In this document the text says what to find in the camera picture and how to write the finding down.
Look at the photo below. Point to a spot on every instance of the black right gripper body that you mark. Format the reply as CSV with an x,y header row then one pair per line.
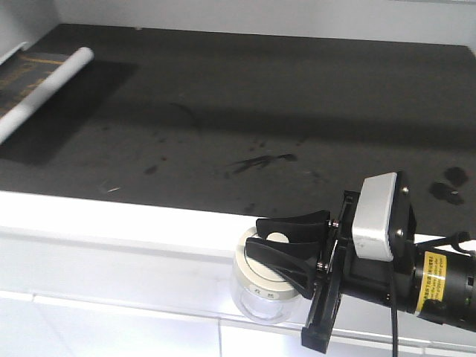
x,y
384,283

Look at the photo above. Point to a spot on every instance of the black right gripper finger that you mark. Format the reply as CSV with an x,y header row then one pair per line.
x,y
306,228
295,262

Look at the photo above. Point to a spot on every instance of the glass jar with cream lid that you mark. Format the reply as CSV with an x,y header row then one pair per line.
x,y
261,295

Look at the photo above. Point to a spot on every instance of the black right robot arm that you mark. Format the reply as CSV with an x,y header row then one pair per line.
x,y
444,282

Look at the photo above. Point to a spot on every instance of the black debris blobs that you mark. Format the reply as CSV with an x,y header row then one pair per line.
x,y
449,191

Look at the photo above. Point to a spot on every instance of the white rolled paper tube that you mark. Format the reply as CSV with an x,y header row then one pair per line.
x,y
28,80

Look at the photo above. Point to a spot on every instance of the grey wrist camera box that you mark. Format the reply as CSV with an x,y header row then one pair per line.
x,y
372,218

